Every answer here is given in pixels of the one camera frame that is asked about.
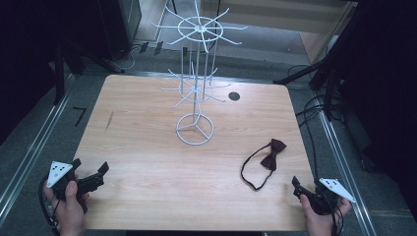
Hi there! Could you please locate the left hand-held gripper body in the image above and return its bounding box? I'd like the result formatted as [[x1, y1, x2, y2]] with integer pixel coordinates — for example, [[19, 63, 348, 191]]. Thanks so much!
[[46, 160, 105, 214]]

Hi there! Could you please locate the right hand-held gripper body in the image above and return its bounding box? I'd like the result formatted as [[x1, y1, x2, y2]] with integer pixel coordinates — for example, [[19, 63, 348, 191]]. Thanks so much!
[[301, 177, 357, 216]]

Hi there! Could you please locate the dark red bow tie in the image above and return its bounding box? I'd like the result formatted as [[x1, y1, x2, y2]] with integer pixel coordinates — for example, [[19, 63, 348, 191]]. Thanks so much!
[[240, 138, 288, 192]]

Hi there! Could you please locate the white wire display rack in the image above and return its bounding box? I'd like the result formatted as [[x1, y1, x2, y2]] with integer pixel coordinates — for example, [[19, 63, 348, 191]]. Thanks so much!
[[150, 0, 249, 147]]

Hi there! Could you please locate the person's left hand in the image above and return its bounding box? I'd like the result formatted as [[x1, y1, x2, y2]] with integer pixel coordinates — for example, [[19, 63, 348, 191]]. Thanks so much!
[[43, 178, 91, 236]]

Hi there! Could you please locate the person's right hand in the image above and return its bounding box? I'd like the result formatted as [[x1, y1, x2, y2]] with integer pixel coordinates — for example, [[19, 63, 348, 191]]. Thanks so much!
[[299, 194, 353, 236]]

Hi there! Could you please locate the black metal stand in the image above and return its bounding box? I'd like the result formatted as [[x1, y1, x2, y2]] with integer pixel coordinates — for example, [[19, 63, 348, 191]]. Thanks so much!
[[272, 29, 348, 122], [52, 42, 87, 106]]

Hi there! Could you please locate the dark cabinet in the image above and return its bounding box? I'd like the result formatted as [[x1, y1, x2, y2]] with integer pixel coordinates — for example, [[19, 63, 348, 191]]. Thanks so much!
[[58, 0, 144, 63]]

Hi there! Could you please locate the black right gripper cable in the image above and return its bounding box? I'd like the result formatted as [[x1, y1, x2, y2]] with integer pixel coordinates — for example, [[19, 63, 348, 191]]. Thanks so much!
[[328, 193, 346, 236]]

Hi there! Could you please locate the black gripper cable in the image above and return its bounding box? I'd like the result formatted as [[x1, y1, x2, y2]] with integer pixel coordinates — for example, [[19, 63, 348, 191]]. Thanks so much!
[[328, 193, 346, 236], [37, 175, 61, 232]]

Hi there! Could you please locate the metal floor rail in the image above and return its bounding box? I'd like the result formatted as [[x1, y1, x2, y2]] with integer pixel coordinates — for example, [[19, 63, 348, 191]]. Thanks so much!
[[314, 96, 379, 236], [0, 74, 77, 218]]

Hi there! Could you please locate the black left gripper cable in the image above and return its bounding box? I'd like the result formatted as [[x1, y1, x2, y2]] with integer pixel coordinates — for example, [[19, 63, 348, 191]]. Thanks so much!
[[37, 175, 61, 232]]

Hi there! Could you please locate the black floor cable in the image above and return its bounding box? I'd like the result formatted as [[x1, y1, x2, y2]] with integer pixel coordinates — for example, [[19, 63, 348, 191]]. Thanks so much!
[[286, 64, 345, 180]]

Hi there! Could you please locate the white floor cable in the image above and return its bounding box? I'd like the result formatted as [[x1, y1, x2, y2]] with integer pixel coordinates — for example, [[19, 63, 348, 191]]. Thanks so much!
[[121, 44, 143, 71]]

